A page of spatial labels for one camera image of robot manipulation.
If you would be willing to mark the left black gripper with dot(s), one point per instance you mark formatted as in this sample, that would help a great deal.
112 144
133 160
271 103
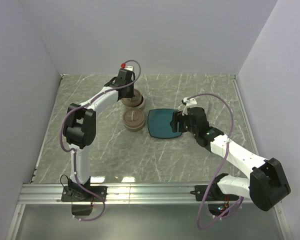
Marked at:
131 94

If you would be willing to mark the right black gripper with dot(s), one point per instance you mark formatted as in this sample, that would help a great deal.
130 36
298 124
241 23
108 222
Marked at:
178 117

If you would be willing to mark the brown lid with bar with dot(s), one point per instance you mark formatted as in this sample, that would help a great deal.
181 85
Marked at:
135 100

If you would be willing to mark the brown lid with curl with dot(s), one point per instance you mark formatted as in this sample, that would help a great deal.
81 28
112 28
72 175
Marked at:
133 116

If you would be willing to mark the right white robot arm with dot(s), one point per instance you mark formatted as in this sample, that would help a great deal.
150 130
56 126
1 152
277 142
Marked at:
265 182

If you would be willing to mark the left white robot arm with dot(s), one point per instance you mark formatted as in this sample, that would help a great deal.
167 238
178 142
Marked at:
79 126

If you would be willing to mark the far metal round container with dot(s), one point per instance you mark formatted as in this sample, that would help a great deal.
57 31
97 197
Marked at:
140 106

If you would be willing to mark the metal round container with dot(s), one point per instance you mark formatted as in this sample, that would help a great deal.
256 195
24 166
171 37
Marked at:
133 127
140 106

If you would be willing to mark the teal square plate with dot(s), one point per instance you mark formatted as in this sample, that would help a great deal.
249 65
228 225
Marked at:
158 123

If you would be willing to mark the near metal round container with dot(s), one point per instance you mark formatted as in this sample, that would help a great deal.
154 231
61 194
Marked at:
133 127

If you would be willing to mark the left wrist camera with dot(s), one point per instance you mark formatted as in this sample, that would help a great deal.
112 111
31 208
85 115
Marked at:
127 67

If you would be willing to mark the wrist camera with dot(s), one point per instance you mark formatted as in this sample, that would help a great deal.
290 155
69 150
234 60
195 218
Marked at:
188 103
127 67

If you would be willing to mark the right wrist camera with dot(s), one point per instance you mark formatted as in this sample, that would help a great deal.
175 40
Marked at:
188 103

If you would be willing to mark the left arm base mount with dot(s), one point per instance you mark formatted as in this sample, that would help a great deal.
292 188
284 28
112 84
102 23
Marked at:
85 193

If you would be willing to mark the aluminium front rail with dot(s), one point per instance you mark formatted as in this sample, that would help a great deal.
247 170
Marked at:
117 193

